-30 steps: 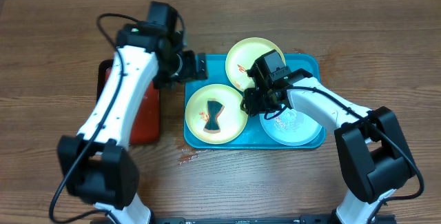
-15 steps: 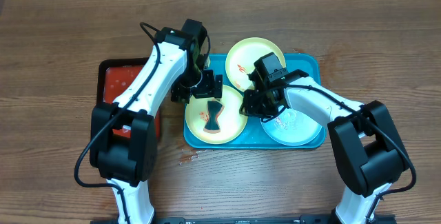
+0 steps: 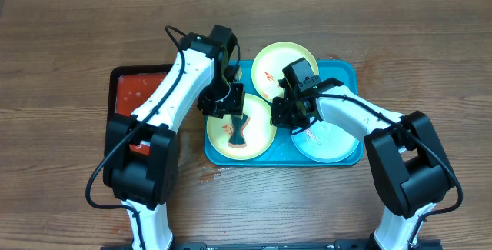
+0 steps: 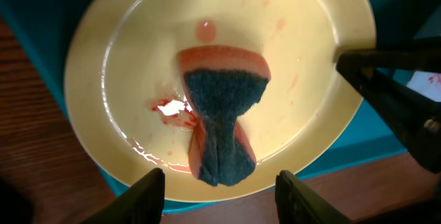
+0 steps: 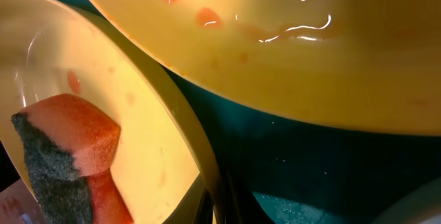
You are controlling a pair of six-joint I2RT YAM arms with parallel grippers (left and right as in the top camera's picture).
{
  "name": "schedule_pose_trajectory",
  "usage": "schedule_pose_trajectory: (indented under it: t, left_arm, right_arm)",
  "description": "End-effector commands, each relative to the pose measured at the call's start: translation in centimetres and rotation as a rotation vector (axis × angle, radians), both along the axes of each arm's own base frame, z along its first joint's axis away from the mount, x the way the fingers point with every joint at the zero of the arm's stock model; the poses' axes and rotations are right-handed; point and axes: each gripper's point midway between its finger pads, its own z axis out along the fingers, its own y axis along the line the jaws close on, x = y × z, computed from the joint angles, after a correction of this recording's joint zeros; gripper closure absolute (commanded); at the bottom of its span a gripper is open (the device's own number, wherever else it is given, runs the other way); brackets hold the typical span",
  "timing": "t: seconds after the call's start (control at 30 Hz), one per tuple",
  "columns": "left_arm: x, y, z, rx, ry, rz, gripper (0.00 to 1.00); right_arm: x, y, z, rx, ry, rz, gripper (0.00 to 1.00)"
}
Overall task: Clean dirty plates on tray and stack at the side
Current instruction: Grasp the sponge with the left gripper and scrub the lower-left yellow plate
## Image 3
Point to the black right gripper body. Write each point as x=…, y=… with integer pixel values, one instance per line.
x=290, y=114

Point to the light blue plate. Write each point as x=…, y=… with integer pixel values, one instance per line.
x=324, y=142

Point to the green plate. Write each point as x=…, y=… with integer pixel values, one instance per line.
x=269, y=62
x=259, y=134

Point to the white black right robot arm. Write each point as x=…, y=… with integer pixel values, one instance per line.
x=410, y=169

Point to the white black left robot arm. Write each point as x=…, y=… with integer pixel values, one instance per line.
x=140, y=162

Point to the teal plastic serving tray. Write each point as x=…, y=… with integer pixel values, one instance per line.
x=282, y=152

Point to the black tray with red liquid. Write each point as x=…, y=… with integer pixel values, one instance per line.
x=131, y=86

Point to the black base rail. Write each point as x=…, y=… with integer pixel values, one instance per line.
x=340, y=244

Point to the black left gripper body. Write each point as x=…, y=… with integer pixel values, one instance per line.
x=222, y=98

